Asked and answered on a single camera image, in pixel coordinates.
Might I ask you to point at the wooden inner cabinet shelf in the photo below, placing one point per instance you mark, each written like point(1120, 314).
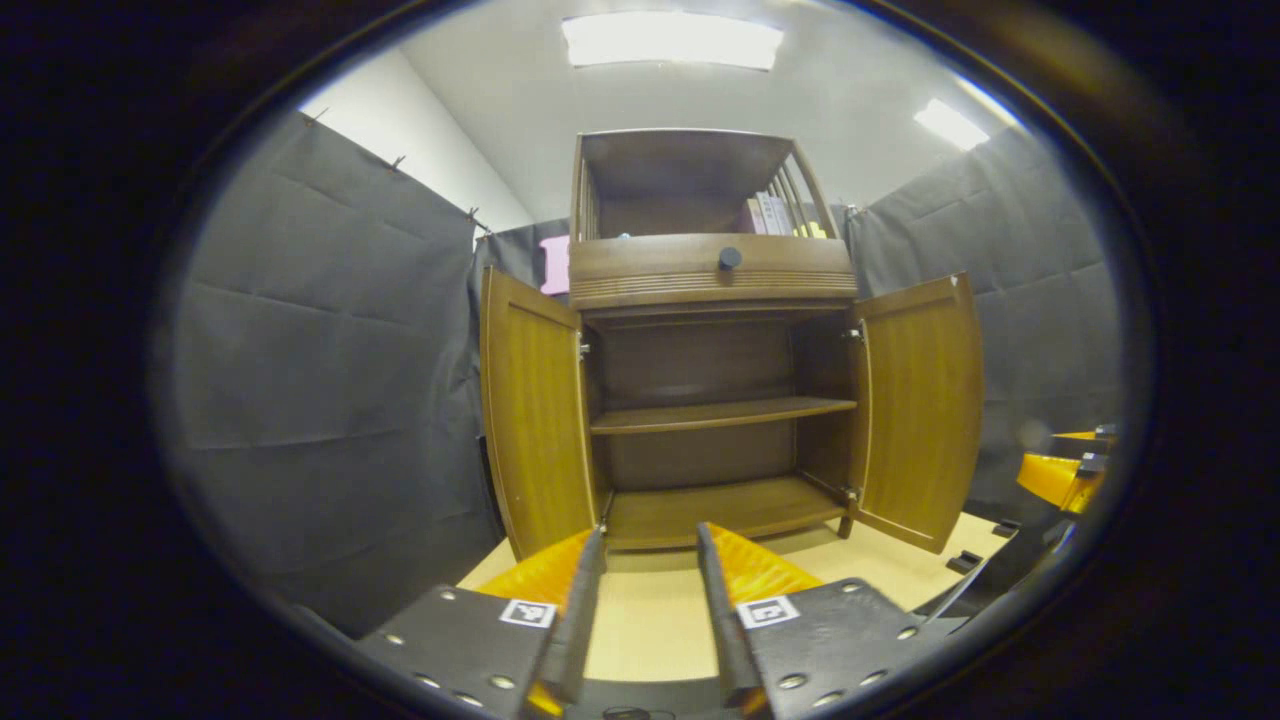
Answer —
point(720, 413)

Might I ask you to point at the wooden double-door shoe cabinet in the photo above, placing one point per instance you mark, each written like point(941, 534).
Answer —
point(690, 360)

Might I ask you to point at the wooden ribbed drawer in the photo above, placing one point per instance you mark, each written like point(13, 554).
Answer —
point(650, 270)

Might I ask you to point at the black round drawer knob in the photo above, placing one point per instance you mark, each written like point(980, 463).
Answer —
point(730, 258)

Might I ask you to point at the small black block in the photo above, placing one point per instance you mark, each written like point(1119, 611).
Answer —
point(1006, 528)
point(965, 561)

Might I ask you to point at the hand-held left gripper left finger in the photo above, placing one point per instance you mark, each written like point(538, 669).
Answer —
point(580, 620)

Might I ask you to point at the ceiling light panel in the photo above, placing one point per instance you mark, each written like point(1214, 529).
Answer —
point(670, 40)
point(950, 125)

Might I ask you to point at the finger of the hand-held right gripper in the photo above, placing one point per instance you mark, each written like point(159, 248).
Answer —
point(1050, 480)
point(1085, 440)

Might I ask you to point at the wooden shoe cabinet door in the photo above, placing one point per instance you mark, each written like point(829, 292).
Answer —
point(535, 410)
point(920, 400)

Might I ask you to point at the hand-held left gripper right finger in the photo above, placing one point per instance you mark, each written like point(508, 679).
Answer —
point(722, 620)

